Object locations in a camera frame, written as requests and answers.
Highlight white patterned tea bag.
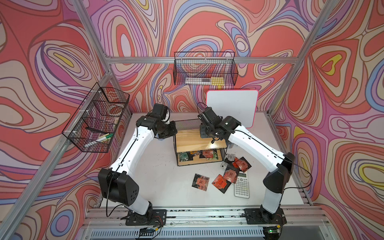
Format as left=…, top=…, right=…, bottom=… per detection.
left=221, top=154, right=236, bottom=169

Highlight red tea bag shelf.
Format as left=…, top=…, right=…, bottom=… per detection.
left=223, top=166, right=240, bottom=184
left=201, top=150, right=215, bottom=159

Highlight red tea bag black edge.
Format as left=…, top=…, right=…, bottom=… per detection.
left=192, top=174, right=210, bottom=192

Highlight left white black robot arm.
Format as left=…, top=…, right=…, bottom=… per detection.
left=98, top=116, right=177, bottom=216

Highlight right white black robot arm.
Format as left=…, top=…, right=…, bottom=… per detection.
left=198, top=107, right=298, bottom=218

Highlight green tea bag lower shelf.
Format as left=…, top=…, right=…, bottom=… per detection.
left=179, top=152, right=191, bottom=162

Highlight yellow sticky notes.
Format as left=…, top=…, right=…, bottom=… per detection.
left=211, top=77, right=226, bottom=86

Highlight white calculator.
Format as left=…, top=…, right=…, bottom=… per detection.
left=234, top=173, right=250, bottom=199

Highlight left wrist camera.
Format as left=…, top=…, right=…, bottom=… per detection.
left=149, top=104, right=170, bottom=122

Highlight black wire two-tier shelf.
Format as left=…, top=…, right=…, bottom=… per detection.
left=174, top=119, right=227, bottom=167

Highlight white board pink frame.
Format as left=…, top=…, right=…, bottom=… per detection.
left=206, top=90, right=259, bottom=128

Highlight back wall wire basket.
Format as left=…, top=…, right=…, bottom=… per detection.
left=173, top=50, right=239, bottom=88

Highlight wall wire basket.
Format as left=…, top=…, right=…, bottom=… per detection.
left=62, top=83, right=130, bottom=153
left=173, top=50, right=239, bottom=88

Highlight left wall wire basket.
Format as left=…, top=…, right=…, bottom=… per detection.
left=62, top=83, right=130, bottom=153

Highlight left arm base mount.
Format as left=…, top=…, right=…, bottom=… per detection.
left=122, top=209, right=167, bottom=227

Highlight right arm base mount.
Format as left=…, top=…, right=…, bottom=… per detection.
left=242, top=206, right=287, bottom=226

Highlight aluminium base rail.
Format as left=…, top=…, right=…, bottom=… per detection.
left=76, top=205, right=337, bottom=240

